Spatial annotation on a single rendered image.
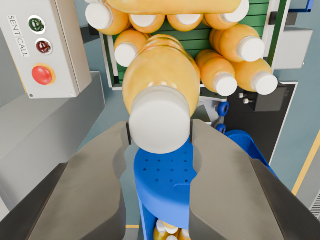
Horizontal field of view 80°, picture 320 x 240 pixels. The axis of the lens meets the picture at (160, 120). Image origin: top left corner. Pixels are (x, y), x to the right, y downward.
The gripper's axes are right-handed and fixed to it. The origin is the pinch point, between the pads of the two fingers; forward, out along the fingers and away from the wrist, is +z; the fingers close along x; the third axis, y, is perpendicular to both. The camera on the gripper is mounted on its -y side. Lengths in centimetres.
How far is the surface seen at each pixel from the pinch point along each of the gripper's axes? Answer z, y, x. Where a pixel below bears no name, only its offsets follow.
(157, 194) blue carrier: 15.1, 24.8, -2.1
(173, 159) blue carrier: 25.3, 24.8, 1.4
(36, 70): 24.3, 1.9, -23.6
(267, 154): 120, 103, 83
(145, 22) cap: 24.3, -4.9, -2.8
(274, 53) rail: 37.3, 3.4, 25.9
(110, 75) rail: 37.7, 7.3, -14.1
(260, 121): 120, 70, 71
